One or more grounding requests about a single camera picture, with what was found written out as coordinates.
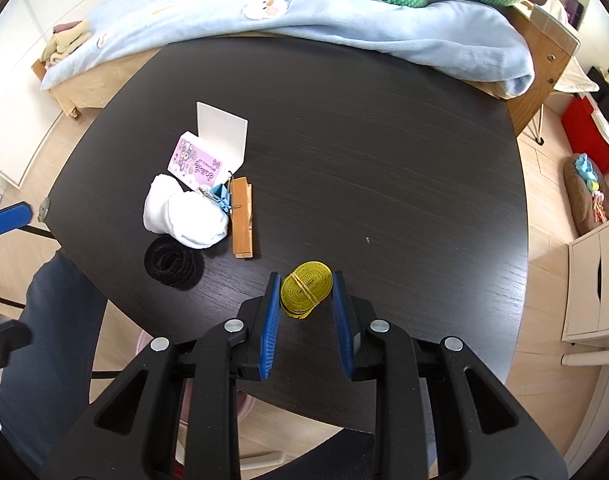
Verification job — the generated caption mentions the pink box with white lid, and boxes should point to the pink box with white lid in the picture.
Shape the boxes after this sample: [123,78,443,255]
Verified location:
[168,101,248,186]

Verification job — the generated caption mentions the wooden clip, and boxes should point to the wooden clip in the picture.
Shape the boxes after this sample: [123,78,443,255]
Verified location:
[232,176,258,260]

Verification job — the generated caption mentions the brown pet bed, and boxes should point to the brown pet bed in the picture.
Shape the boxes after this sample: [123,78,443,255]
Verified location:
[563,156,609,238]

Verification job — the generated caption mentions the wooden bed frame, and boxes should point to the wooden bed frame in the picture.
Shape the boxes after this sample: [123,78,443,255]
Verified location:
[32,7,582,136]

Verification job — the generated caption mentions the dark purple box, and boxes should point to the dark purple box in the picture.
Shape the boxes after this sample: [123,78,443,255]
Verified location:
[564,0,585,28]

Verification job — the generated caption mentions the white drawer cabinet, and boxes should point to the white drawer cabinet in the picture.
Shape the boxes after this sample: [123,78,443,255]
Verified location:
[561,210,609,366]

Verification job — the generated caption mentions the pink pet toy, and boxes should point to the pink pet toy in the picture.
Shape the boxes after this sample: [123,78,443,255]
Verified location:
[589,190,609,223]

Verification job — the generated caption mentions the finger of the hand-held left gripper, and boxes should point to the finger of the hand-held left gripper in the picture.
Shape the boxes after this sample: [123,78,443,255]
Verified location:
[0,321,32,396]
[0,201,32,237]

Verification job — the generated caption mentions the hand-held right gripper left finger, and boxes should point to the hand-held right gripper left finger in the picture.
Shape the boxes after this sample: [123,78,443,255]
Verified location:
[39,271,282,480]

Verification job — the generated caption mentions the pink waste bin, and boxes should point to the pink waste bin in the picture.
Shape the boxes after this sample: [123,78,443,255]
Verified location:
[134,329,255,480]

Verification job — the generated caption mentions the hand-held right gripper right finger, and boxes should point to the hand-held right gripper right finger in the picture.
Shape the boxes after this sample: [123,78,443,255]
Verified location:
[331,270,570,480]

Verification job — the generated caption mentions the yellow tape measure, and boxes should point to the yellow tape measure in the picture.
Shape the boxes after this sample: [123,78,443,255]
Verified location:
[280,261,335,320]

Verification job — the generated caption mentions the blue binder clip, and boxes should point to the blue binder clip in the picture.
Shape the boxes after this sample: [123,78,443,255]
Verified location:
[199,182,232,216]

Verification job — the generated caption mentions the red cooler box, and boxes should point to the red cooler box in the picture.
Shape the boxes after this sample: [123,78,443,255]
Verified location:
[560,95,609,173]

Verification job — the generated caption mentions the white wardrobe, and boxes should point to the white wardrobe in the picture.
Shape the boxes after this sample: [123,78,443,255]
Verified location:
[0,0,130,188]

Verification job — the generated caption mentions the white sock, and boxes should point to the white sock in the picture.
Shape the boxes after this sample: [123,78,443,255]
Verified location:
[143,174,231,250]

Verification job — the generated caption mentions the folded beige clothes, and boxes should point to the folded beige clothes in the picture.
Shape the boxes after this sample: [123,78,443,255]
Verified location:
[40,20,92,68]

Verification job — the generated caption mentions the light blue blanket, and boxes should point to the light blue blanket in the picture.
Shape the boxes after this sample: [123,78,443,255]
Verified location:
[39,0,535,98]

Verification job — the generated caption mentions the blue pet toy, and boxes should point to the blue pet toy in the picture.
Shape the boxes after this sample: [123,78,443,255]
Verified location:
[574,154,600,181]

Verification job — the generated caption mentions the white cloth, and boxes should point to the white cloth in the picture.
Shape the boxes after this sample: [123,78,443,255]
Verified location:
[554,55,600,95]

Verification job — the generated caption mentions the black hair ties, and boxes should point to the black hair ties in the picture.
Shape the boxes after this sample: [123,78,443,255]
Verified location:
[144,237,204,290]

